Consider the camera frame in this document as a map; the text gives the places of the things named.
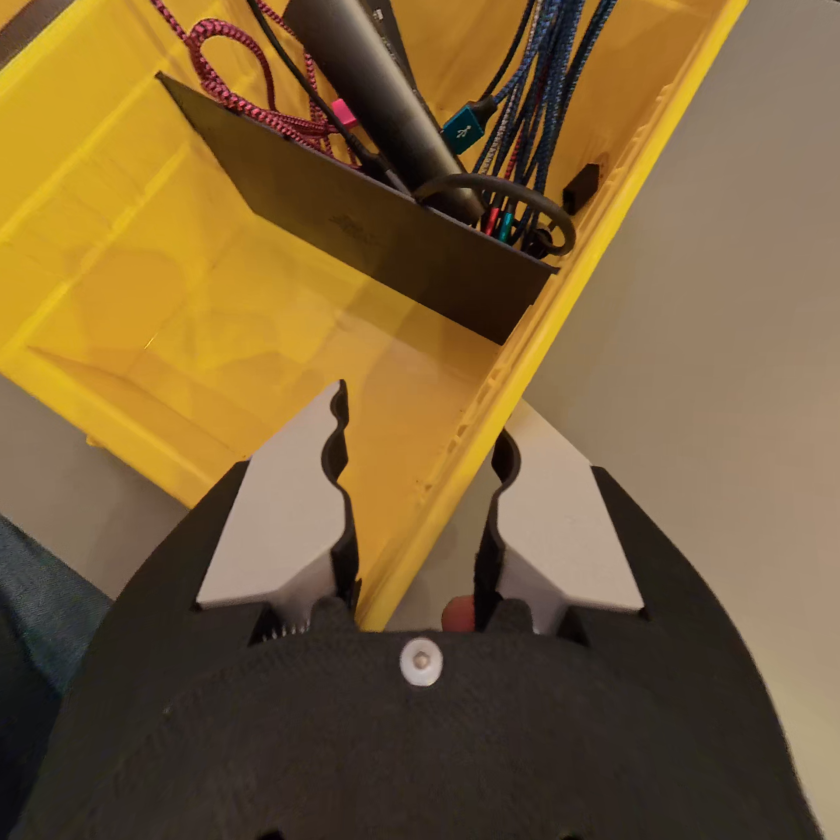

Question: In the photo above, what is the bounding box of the yellow plastic bin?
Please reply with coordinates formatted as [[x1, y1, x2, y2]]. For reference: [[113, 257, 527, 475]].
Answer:
[[0, 0, 749, 631]]

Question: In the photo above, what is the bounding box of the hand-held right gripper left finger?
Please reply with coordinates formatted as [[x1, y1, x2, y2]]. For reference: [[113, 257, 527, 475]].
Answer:
[[196, 379, 362, 621]]

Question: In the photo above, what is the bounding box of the black bin divider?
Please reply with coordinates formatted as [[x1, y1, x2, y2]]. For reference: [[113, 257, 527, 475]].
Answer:
[[155, 72, 560, 347]]

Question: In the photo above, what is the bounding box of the blue braided cable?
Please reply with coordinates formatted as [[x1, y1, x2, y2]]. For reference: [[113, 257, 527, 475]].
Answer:
[[441, 0, 618, 247]]

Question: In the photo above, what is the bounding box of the pink braided usb cable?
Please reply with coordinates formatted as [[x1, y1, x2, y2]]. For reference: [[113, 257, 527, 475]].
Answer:
[[151, 0, 368, 172]]

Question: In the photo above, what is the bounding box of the black usb hub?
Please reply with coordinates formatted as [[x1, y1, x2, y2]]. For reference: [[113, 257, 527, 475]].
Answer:
[[367, 0, 427, 99]]

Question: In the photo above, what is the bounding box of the grey usb hub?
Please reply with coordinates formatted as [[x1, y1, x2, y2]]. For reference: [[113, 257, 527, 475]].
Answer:
[[282, 0, 487, 224]]

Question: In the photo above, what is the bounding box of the person's jeans leg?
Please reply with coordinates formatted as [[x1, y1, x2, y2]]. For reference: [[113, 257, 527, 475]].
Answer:
[[0, 518, 112, 723]]

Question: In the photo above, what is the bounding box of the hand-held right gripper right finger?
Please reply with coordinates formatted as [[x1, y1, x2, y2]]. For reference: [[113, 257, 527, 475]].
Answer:
[[474, 399, 645, 634]]

